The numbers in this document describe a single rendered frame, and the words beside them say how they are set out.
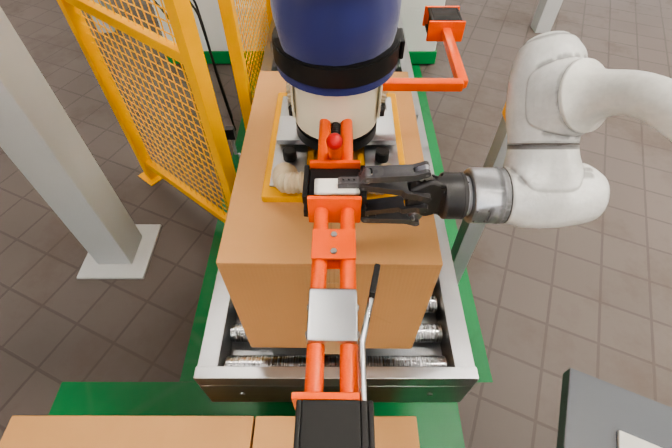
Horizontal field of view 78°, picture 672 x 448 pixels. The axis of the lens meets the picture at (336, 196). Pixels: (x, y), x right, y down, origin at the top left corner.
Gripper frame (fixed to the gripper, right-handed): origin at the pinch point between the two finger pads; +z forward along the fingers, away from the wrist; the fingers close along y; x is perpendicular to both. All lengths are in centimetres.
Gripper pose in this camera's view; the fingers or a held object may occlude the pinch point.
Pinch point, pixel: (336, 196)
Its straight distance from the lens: 65.7
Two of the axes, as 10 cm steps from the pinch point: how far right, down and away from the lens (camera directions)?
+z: -10.0, 0.0, 0.1
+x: 0.0, -7.6, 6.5
